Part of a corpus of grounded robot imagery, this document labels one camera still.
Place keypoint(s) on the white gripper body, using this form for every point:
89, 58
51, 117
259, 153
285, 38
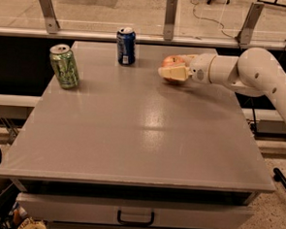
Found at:
200, 68

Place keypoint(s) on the red apple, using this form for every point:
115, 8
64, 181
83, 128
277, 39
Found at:
172, 61

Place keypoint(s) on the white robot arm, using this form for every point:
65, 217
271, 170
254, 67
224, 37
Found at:
254, 73

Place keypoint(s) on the blue soda can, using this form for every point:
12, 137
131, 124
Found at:
125, 39

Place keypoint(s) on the green soda can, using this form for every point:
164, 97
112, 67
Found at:
64, 66

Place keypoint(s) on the black floor bar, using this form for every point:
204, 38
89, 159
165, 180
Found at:
279, 177

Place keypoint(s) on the snack bag clutter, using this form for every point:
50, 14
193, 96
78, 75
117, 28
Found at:
22, 220

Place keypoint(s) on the middle metal railing bracket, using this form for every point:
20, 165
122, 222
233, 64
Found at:
169, 21

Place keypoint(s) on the metal railing bracket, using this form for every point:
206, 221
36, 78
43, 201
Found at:
246, 32
51, 23
169, 21

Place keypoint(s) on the right metal railing bracket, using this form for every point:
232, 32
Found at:
246, 32

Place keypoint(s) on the left metal railing bracket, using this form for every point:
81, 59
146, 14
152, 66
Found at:
51, 23

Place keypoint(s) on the white drawer with black handle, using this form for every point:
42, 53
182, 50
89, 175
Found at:
135, 213

